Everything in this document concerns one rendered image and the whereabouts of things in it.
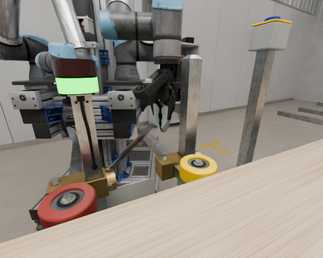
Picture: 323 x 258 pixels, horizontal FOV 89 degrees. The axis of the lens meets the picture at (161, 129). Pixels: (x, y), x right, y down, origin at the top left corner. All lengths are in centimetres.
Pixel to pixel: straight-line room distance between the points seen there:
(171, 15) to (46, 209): 46
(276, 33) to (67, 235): 61
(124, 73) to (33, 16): 223
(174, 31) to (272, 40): 26
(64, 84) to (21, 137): 296
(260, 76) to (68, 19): 74
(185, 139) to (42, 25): 281
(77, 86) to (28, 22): 281
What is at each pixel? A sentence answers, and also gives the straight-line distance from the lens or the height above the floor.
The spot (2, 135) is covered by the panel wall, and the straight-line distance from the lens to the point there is 325.
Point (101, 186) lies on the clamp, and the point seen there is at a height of 85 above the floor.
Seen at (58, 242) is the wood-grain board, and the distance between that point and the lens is 27.
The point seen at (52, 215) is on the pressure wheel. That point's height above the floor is 91.
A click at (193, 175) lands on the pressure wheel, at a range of 34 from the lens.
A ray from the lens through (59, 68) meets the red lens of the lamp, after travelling 28.
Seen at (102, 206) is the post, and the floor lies 79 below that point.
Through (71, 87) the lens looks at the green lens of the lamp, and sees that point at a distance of 28.
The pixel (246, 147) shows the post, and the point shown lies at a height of 84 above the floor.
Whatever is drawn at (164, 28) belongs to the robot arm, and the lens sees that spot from 47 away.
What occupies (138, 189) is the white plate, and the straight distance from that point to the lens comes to 50.
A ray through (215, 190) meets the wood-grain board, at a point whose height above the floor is 90.
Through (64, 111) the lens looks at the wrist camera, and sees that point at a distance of 63.
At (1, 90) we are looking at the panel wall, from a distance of 310.
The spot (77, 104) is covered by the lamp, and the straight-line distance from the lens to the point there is 34.
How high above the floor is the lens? 110
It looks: 20 degrees down
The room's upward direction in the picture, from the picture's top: straight up
